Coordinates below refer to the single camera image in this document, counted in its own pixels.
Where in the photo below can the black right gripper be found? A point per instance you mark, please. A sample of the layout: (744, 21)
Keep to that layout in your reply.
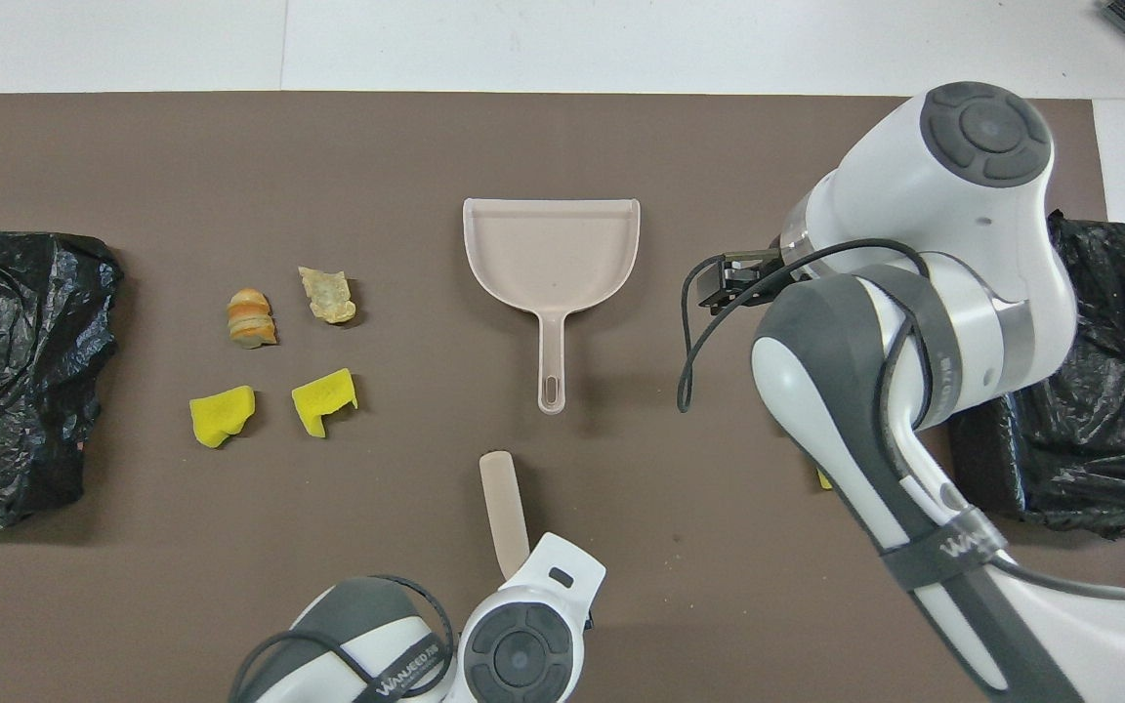
(729, 283)

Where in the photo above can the beige plastic dustpan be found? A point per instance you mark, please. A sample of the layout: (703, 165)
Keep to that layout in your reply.
(548, 254)

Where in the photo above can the beige brush with black bristles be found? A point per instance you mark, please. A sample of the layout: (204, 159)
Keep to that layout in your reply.
(504, 508)

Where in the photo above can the pale foam piece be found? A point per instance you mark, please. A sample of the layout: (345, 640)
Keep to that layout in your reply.
(328, 296)

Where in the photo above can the notched yellow sponge piece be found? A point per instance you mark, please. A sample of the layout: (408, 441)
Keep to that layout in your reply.
(323, 400)

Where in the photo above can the orange croissant piece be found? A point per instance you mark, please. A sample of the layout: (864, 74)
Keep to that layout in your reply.
(250, 317)

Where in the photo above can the rounded yellow sponge piece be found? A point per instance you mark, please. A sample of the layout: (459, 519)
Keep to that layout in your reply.
(219, 416)

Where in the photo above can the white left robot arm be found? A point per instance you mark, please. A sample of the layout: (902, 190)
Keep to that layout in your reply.
(523, 635)

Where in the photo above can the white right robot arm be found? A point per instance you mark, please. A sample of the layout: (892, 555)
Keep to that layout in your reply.
(953, 225)

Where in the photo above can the black trash bag bin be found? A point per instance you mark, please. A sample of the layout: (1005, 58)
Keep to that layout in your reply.
(1109, 410)
(6, 371)

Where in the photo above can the brown table mat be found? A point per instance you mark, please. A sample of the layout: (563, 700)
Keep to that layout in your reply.
(328, 156)

